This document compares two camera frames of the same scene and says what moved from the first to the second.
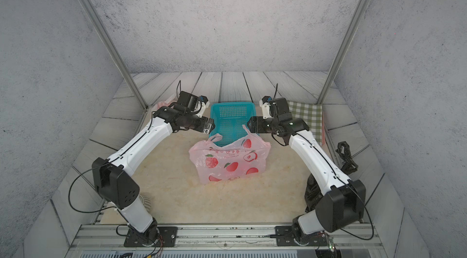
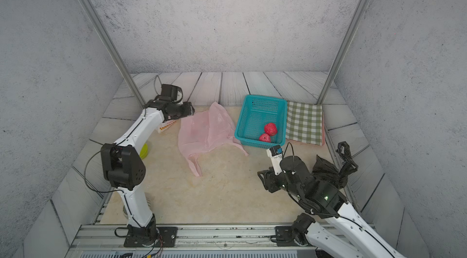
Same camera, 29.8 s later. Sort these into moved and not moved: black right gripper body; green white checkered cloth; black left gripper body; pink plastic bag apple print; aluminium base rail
Moved: pink plastic bag apple print; black left gripper body; black right gripper body
Not moved: aluminium base rail; green white checkered cloth
